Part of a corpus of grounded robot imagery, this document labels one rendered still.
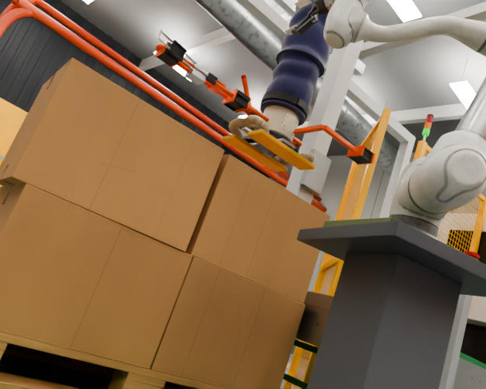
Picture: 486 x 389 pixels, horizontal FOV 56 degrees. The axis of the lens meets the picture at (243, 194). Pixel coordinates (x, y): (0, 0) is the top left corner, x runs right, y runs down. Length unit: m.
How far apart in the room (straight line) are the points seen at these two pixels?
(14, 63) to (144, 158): 11.13
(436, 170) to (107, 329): 1.08
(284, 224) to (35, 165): 0.97
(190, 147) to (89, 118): 0.36
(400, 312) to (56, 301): 0.98
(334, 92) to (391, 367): 2.80
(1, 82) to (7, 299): 11.11
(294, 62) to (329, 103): 1.65
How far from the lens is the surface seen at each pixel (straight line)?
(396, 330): 1.37
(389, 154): 11.03
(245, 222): 1.76
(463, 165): 1.31
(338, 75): 3.92
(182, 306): 1.65
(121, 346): 1.58
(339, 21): 1.65
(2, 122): 8.99
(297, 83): 2.13
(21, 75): 12.62
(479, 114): 1.48
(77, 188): 1.47
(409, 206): 1.49
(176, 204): 1.59
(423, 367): 1.44
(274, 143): 1.95
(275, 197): 1.85
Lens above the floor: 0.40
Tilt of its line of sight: 14 degrees up
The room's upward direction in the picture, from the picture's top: 20 degrees clockwise
